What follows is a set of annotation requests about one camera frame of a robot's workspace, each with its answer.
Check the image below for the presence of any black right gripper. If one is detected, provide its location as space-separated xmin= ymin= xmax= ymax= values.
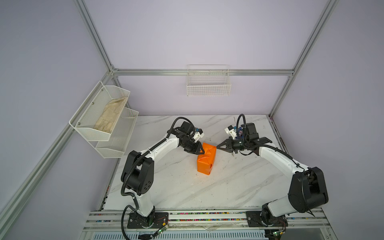
xmin=215 ymin=137 xmax=248 ymax=152

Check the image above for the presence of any orange wrapping paper sheet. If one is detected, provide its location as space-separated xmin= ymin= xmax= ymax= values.
xmin=197 ymin=143 xmax=217 ymax=175

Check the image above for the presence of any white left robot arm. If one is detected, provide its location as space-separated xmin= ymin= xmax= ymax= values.
xmin=121 ymin=130 xmax=205 ymax=217

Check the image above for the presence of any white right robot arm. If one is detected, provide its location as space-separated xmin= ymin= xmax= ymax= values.
xmin=217 ymin=137 xmax=329 ymax=221

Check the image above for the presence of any white mesh lower shelf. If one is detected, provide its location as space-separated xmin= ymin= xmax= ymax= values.
xmin=96 ymin=108 xmax=139 ymax=159

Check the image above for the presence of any white mesh shelf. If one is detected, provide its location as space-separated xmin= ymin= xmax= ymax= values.
xmin=96 ymin=108 xmax=139 ymax=159
xmin=69 ymin=83 xmax=130 ymax=142

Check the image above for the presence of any beige cloth in shelf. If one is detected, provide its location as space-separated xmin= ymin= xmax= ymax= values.
xmin=94 ymin=97 xmax=128 ymax=134

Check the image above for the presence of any white mesh upper shelf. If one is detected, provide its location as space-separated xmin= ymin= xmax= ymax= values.
xmin=69 ymin=83 xmax=130 ymax=142

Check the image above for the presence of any black corrugated cable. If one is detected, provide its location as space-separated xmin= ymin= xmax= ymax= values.
xmin=120 ymin=116 xmax=196 ymax=240

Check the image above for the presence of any white wire wall basket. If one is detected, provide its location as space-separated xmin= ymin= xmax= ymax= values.
xmin=187 ymin=65 xmax=232 ymax=97

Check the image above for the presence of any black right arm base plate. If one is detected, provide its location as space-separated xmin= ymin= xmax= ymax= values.
xmin=246 ymin=211 xmax=288 ymax=228

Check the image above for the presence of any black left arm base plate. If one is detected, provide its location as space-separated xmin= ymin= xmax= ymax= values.
xmin=126 ymin=212 xmax=169 ymax=229

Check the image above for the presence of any aluminium front rail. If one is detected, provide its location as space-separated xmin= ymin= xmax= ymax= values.
xmin=83 ymin=209 xmax=331 ymax=232

